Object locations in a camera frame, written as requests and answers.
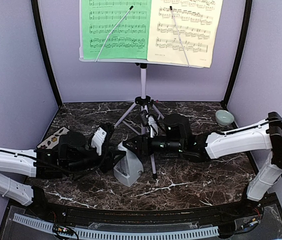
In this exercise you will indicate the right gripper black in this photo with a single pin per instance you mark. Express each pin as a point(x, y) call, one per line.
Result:
point(140, 143)

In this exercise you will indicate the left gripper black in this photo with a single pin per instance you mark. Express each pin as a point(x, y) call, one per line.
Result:
point(108, 163)

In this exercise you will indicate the white metronome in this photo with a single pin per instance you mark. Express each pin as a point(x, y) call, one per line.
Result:
point(128, 170)

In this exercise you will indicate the white perforated music stand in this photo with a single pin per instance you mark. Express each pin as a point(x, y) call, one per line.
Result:
point(143, 101)

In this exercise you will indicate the green sheet music page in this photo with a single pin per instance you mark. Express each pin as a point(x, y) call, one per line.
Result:
point(114, 29)

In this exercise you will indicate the yellow sheet music page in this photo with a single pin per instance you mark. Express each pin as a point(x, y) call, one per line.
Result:
point(183, 32)

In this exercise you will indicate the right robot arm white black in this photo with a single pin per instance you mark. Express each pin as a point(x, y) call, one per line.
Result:
point(199, 148)

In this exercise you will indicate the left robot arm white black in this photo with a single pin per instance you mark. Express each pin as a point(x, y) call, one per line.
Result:
point(71, 154)

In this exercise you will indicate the floral square ceramic plate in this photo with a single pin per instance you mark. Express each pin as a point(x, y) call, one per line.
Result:
point(53, 140)

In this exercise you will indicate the pale green ceramic bowl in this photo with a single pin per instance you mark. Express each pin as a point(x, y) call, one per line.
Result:
point(224, 118)

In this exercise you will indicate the white slotted cable duct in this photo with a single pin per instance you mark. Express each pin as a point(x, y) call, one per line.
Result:
point(116, 232)

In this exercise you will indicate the left black frame post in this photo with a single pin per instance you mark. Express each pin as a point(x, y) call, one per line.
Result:
point(44, 51)

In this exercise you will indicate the black frame post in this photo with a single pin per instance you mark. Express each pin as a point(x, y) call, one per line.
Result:
point(44, 51)
point(239, 53)

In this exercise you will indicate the right black frame post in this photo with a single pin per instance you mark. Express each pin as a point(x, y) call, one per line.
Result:
point(239, 53)

